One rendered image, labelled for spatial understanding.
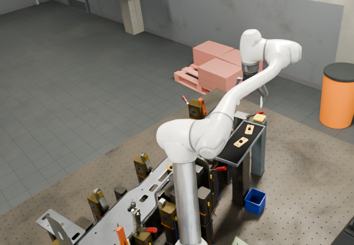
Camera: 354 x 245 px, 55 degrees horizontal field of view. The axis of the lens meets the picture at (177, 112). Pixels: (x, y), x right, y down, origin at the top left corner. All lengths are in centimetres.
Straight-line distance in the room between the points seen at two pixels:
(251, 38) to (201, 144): 61
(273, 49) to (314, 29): 284
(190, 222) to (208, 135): 41
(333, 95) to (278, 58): 224
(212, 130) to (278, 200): 103
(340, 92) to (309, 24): 108
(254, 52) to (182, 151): 61
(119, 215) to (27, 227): 77
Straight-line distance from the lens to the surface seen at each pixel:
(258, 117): 211
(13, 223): 252
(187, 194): 149
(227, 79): 415
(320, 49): 452
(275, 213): 219
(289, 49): 166
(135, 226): 164
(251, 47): 169
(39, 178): 387
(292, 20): 460
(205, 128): 135
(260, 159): 228
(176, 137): 140
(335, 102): 386
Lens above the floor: 238
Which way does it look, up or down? 34 degrees down
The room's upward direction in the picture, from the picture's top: 7 degrees counter-clockwise
